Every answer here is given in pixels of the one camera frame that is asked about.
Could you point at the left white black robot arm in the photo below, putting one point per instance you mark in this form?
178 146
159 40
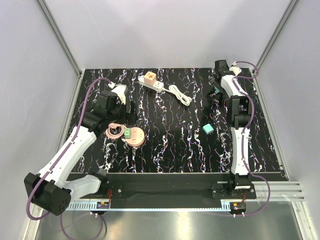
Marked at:
49 188

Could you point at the white slotted cable duct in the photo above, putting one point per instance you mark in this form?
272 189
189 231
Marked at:
88 206

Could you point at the green plug adapter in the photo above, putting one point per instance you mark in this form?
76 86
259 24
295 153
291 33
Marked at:
127 133

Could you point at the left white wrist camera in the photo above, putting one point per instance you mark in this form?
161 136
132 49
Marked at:
121 91

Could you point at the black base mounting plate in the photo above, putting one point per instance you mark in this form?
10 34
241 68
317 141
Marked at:
173 191

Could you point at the left aluminium frame post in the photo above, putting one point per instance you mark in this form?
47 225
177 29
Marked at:
58 35

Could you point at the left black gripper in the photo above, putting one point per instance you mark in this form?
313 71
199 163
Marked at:
132 117

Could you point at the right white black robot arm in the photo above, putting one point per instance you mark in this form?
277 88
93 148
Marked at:
239 116

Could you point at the white power strip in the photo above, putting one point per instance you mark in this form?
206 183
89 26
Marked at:
158 86

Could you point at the black marbled table mat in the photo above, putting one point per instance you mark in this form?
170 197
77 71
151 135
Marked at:
174 138

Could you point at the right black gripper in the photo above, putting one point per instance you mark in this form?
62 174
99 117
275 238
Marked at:
216 85

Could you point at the aluminium frame post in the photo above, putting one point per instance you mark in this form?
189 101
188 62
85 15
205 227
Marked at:
58 35
277 31

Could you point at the right aluminium frame post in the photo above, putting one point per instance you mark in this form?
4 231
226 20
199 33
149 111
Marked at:
277 31

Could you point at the pink cube plug adapter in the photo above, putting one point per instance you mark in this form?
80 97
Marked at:
150 78

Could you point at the pink round power socket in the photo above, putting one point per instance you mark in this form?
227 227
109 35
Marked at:
137 137

